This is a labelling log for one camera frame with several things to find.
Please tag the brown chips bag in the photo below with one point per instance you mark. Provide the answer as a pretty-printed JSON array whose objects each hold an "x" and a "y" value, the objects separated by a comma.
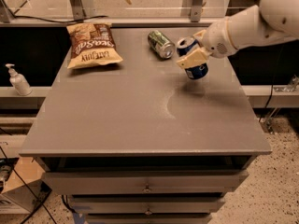
[{"x": 92, "y": 44}]

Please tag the top grey drawer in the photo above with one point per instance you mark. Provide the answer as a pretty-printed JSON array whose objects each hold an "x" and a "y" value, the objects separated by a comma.
[{"x": 96, "y": 183}]

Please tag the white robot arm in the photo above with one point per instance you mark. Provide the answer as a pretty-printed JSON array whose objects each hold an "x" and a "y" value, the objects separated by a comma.
[{"x": 268, "y": 23}]

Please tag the grey drawer cabinet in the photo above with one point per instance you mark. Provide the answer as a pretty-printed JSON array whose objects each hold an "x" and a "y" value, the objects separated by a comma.
[{"x": 145, "y": 114}]

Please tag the green soda can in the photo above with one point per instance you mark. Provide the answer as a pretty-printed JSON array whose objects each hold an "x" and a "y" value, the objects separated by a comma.
[{"x": 161, "y": 44}]

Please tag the metal bracket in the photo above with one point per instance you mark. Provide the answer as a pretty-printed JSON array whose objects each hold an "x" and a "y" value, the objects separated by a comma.
[
  {"x": 196, "y": 10},
  {"x": 82, "y": 9}
]

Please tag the cardboard box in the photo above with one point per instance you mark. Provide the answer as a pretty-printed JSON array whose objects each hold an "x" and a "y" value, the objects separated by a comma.
[{"x": 20, "y": 185}]

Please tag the bottom grey drawer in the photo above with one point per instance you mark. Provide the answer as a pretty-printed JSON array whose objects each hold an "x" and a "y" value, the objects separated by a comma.
[{"x": 151, "y": 219}]

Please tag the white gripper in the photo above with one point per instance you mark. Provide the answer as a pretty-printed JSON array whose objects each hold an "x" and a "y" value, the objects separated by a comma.
[{"x": 217, "y": 38}]

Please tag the blue pepsi can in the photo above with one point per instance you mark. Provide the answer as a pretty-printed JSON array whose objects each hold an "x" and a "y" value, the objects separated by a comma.
[{"x": 192, "y": 58}]

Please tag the grey drawer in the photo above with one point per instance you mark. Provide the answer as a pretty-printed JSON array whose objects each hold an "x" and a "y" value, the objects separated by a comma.
[
  {"x": 96, "y": 183},
  {"x": 147, "y": 205},
  {"x": 151, "y": 219}
]

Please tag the left metal bracket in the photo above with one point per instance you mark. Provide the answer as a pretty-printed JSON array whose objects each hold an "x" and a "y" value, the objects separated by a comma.
[{"x": 82, "y": 9}]

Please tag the middle grey drawer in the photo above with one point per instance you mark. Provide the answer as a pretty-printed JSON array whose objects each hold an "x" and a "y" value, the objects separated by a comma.
[{"x": 147, "y": 205}]

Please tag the white pump bottle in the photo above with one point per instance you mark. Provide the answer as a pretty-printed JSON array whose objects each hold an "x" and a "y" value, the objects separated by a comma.
[{"x": 18, "y": 81}]

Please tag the right metal bracket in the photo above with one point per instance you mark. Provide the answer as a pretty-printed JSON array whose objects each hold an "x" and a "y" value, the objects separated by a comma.
[{"x": 196, "y": 10}]

